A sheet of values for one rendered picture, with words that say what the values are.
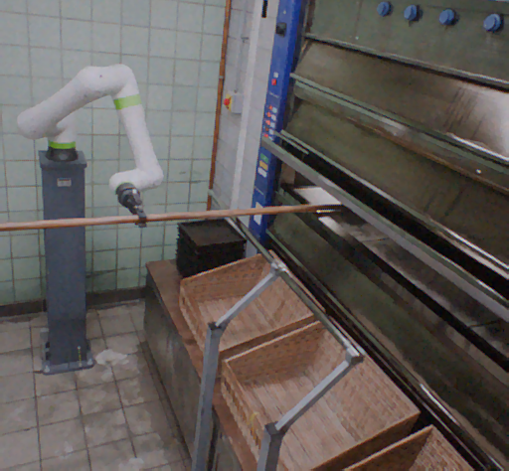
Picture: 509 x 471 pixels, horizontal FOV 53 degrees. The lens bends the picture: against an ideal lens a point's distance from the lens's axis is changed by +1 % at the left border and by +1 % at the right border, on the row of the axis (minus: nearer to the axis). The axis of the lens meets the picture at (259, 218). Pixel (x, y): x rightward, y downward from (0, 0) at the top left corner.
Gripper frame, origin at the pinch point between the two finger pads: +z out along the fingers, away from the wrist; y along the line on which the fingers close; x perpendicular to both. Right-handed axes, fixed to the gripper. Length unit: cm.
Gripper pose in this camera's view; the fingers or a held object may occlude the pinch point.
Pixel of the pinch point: (141, 218)
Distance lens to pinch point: 197.7
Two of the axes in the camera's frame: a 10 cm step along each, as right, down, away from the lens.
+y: -1.3, 9.0, 4.0
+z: 4.3, 4.2, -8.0
